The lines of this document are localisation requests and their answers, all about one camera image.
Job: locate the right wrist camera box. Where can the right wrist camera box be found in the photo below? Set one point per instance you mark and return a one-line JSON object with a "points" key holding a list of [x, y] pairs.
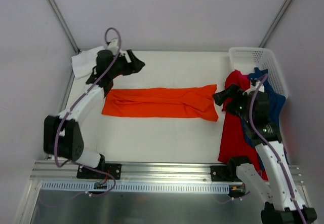
{"points": [[254, 83]]}

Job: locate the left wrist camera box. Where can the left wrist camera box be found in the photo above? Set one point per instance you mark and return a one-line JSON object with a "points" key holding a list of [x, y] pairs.
{"points": [[114, 46]]}

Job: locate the aluminium mounting rail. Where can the aluminium mounting rail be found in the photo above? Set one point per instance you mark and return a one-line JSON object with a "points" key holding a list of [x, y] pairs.
{"points": [[133, 172]]}

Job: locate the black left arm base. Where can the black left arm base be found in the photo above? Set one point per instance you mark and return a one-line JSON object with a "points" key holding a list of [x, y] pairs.
{"points": [[113, 169]]}

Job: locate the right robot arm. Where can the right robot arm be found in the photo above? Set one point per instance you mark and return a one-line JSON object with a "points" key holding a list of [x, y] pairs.
{"points": [[279, 196]]}

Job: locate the magenta garment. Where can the magenta garment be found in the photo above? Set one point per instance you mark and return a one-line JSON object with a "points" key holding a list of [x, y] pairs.
{"points": [[245, 76]]}

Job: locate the white slotted cable duct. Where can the white slotted cable duct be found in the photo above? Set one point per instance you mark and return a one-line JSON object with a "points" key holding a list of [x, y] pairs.
{"points": [[136, 187]]}

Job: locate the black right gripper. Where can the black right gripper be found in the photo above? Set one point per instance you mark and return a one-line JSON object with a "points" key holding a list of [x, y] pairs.
{"points": [[232, 96]]}

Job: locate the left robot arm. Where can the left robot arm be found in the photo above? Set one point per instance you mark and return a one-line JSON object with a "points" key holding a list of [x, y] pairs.
{"points": [[62, 133]]}

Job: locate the orange t shirt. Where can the orange t shirt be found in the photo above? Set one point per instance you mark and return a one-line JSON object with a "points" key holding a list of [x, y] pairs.
{"points": [[184, 103]]}

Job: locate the white folded t shirt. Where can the white folded t shirt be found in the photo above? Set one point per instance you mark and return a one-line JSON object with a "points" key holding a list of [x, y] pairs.
{"points": [[83, 63]]}

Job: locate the blue t shirt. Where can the blue t shirt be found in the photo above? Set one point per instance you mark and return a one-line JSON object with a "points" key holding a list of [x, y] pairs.
{"points": [[276, 104]]}

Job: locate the red t shirt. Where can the red t shirt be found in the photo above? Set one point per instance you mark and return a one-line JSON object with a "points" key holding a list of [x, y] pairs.
{"points": [[233, 143]]}

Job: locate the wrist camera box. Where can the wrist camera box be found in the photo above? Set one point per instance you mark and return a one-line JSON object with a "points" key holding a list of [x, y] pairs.
{"points": [[114, 46], [254, 83]]}

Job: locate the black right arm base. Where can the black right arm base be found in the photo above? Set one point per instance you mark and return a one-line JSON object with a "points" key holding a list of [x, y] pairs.
{"points": [[223, 173]]}

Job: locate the white plastic basket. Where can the white plastic basket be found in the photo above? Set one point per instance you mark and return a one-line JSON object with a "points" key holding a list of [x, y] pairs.
{"points": [[246, 59]]}

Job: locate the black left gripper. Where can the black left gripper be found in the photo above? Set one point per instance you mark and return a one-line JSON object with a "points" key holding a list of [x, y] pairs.
{"points": [[128, 64]]}

